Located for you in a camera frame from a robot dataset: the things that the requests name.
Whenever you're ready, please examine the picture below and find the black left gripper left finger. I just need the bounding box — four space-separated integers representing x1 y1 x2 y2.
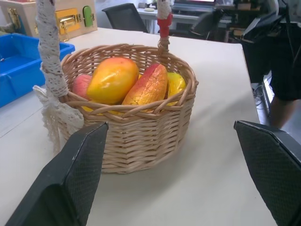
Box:
5 121 110 226

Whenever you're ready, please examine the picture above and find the wooden latch board box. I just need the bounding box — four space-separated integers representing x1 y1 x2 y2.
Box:
0 0 98 43

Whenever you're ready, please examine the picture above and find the black office chair with armrest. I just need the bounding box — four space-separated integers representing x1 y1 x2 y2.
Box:
169 9 226 42

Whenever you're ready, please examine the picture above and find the blue plastic bin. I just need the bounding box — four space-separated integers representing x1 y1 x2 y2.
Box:
0 32 76 108

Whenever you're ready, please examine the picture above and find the wicker basket with lace handle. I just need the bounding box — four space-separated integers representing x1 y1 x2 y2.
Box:
32 0 199 175

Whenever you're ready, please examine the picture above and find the person in black shorts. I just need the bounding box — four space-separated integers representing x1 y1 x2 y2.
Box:
242 0 301 129

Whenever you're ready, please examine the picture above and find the smooth orange yellow mango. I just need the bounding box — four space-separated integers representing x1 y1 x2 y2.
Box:
86 57 140 105

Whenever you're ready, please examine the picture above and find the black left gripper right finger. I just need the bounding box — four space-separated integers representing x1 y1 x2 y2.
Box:
233 120 301 226

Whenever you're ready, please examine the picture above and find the white desk with clutter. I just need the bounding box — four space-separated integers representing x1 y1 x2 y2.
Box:
136 0 217 36

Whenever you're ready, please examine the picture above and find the cracked red orange mango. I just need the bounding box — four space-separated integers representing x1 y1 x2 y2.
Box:
121 63 169 106

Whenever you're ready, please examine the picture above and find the yellow lemon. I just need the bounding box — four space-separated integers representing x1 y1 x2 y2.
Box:
166 72 187 106

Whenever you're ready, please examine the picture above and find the pink peach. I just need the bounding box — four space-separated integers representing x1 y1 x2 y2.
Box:
71 74 93 100

